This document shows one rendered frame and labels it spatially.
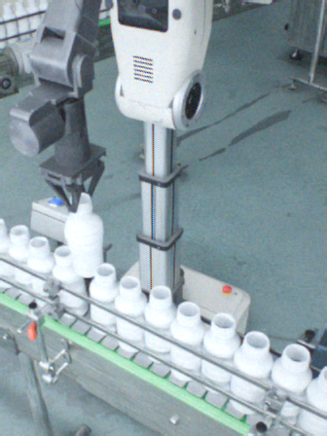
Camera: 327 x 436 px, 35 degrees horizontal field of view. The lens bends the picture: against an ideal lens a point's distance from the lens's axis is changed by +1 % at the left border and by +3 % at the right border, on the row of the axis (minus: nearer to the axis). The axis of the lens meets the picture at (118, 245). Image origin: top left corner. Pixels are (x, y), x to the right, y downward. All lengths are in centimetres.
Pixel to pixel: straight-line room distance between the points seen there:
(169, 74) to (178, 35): 10
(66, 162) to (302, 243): 218
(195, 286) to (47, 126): 154
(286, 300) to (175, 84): 144
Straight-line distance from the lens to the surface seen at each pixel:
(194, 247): 278
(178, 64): 137
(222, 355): 89
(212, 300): 215
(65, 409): 217
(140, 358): 102
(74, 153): 82
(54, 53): 76
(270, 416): 88
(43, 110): 75
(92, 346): 105
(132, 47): 141
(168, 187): 162
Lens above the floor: 182
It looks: 41 degrees down
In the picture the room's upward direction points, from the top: 4 degrees counter-clockwise
